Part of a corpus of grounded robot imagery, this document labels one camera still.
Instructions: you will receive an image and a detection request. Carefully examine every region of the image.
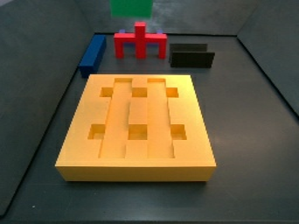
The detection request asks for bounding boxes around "green long block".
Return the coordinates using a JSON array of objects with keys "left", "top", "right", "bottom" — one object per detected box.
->
[{"left": 110, "top": 0, "right": 154, "bottom": 18}]

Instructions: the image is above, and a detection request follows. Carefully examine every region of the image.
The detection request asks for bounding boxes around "red cross-shaped block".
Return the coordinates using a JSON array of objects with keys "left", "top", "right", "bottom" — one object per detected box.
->
[{"left": 114, "top": 22, "right": 167, "bottom": 59}]

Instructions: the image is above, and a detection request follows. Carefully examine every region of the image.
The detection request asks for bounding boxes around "yellow slotted board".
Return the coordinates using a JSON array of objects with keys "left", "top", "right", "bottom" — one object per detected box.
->
[{"left": 55, "top": 74, "right": 217, "bottom": 182}]

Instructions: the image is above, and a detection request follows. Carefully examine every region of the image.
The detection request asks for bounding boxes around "black block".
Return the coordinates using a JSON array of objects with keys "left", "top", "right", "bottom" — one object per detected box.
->
[{"left": 170, "top": 44, "right": 215, "bottom": 68}]

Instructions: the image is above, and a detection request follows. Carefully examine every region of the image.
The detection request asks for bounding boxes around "blue long block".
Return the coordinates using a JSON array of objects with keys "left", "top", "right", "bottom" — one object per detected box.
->
[{"left": 79, "top": 34, "right": 107, "bottom": 78}]

